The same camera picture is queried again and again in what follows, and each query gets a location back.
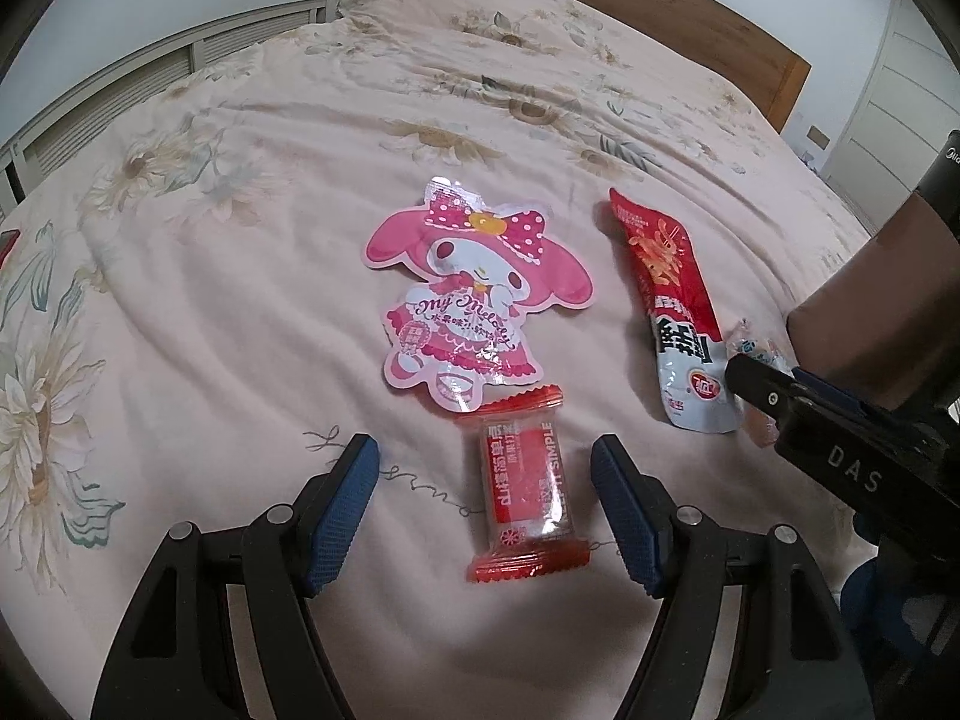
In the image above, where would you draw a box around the wooden headboard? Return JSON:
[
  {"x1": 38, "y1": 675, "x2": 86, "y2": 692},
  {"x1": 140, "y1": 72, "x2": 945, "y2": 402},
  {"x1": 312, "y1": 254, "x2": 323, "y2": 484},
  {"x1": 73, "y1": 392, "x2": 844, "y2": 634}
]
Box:
[{"x1": 416, "y1": 0, "x2": 813, "y2": 133}]

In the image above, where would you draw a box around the red candy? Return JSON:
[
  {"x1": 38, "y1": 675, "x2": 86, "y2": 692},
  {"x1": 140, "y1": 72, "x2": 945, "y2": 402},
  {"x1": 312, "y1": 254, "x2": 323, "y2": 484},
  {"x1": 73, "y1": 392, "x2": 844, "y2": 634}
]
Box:
[{"x1": 465, "y1": 384, "x2": 592, "y2": 585}]

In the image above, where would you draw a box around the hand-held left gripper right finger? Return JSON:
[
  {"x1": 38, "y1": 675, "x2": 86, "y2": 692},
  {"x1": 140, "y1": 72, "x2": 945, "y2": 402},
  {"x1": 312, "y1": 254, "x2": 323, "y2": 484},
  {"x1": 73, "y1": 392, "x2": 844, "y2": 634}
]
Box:
[{"x1": 591, "y1": 435, "x2": 875, "y2": 720}]

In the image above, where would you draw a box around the pink clear candy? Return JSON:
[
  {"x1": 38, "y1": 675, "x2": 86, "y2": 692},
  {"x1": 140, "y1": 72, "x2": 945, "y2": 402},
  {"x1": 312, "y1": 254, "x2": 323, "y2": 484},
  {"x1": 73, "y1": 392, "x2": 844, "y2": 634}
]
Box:
[{"x1": 739, "y1": 401, "x2": 785, "y2": 450}]

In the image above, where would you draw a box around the person's right hand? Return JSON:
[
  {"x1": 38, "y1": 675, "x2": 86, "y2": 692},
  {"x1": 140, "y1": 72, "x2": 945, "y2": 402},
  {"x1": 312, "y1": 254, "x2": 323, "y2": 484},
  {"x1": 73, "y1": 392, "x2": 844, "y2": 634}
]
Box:
[{"x1": 840, "y1": 555, "x2": 960, "y2": 662}]

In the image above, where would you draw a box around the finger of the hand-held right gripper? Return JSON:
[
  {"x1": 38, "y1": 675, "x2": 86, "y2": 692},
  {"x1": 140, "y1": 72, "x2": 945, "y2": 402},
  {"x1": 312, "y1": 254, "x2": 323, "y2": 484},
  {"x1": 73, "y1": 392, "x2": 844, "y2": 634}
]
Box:
[
  {"x1": 791, "y1": 367, "x2": 960, "y2": 455},
  {"x1": 724, "y1": 354, "x2": 809, "y2": 430}
]

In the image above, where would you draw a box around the red and white snack packet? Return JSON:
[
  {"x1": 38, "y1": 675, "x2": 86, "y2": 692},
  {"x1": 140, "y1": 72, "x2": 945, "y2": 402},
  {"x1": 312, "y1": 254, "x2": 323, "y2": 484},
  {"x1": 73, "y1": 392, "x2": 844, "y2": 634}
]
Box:
[{"x1": 606, "y1": 187, "x2": 743, "y2": 435}]

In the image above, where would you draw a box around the pink character snack packet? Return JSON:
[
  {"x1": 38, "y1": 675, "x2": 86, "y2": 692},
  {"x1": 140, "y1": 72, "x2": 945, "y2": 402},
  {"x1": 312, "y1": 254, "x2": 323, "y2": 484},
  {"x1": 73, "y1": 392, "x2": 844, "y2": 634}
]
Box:
[{"x1": 364, "y1": 176, "x2": 601, "y2": 414}]

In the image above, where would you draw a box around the white louvred panel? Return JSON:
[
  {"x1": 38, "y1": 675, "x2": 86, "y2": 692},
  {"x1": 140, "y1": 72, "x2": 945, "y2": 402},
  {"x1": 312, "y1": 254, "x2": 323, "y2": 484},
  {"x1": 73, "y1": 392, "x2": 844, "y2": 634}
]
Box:
[{"x1": 0, "y1": 0, "x2": 335, "y2": 196}]

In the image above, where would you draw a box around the white louvred wardrobe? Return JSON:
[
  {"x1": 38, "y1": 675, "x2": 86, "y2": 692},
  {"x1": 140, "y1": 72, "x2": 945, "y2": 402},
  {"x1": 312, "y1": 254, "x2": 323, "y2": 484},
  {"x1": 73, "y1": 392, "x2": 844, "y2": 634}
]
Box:
[{"x1": 825, "y1": 0, "x2": 960, "y2": 226}]

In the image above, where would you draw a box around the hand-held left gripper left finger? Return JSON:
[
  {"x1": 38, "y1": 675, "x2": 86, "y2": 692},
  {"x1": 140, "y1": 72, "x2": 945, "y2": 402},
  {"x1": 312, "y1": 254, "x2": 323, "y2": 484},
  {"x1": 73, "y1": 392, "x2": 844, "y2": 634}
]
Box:
[{"x1": 90, "y1": 433, "x2": 381, "y2": 720}]

